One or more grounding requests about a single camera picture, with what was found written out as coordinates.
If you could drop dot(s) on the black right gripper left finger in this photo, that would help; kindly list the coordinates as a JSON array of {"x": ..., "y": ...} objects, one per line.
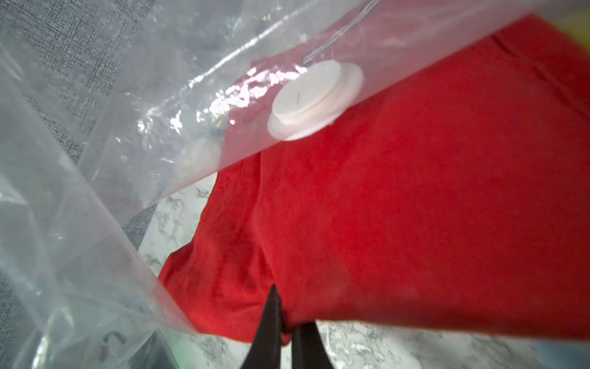
[{"x": 265, "y": 351}]

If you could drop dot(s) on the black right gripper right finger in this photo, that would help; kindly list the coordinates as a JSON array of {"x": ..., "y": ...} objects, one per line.
[{"x": 307, "y": 348}]

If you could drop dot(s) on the white vacuum bag valve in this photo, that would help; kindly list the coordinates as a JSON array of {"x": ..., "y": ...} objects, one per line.
[{"x": 314, "y": 100}]

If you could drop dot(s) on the yellow garment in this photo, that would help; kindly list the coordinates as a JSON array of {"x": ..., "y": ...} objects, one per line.
[{"x": 577, "y": 26}]

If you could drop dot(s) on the clear plastic vacuum bag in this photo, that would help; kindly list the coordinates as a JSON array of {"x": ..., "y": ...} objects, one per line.
[{"x": 83, "y": 244}]

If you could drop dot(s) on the red striped waistband shorts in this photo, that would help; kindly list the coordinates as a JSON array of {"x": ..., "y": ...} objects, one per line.
[{"x": 457, "y": 199}]

